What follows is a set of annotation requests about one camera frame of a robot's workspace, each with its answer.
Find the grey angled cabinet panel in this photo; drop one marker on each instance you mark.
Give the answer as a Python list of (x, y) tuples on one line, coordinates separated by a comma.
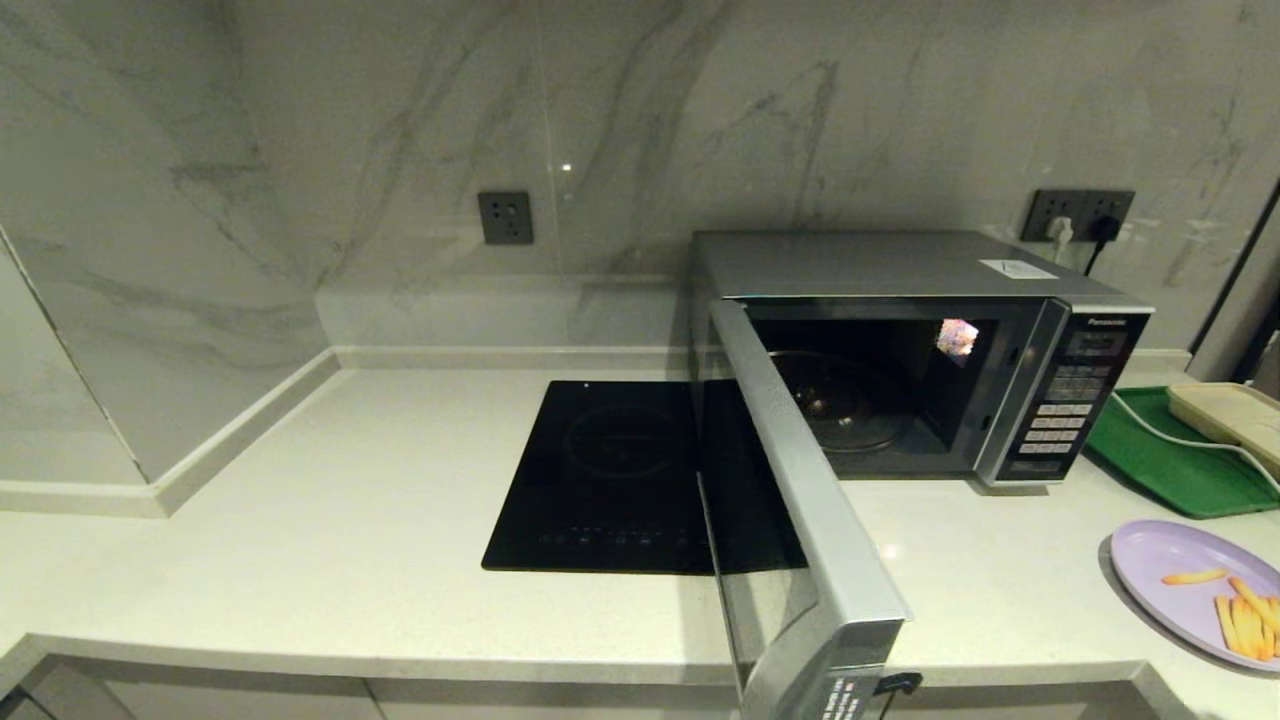
[(70, 700)]

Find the dark round plate base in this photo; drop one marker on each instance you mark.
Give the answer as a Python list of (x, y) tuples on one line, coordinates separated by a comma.
[(840, 410)]

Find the grey side cabinet door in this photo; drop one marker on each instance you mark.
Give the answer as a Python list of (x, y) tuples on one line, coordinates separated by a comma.
[(15, 712)]

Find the beige plastic box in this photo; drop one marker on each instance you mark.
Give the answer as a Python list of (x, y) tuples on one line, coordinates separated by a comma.
[(1230, 415)]

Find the black power plug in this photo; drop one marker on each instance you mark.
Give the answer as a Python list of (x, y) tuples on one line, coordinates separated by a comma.
[(1102, 229)]

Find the grey single wall socket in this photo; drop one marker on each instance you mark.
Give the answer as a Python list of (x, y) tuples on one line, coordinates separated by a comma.
[(505, 218)]

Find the silver Panasonic microwave oven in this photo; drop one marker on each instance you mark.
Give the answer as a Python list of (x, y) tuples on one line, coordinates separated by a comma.
[(850, 262)]

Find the white power plug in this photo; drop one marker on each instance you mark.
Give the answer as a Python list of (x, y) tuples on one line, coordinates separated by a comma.
[(1058, 232)]

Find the dark glass microwave door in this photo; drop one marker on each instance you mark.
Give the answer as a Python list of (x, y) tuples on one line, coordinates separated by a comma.
[(800, 500)]

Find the green plastic tray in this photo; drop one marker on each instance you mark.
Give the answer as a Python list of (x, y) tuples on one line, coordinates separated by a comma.
[(1160, 470)]

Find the black induction cooktop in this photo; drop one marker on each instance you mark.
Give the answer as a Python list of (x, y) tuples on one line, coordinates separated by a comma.
[(600, 480)]

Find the white paper label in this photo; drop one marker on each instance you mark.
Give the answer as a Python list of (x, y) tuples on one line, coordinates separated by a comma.
[(1018, 269)]

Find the yellow french fry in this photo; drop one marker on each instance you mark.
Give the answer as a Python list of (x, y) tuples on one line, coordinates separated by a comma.
[(1245, 630), (1255, 603), (1225, 622), (1192, 576), (1270, 640)]

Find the grey double wall socket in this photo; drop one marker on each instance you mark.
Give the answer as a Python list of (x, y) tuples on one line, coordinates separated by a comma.
[(1080, 203)]

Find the purple plastic plate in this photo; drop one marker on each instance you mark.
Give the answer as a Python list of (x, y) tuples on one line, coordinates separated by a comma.
[(1160, 555)]

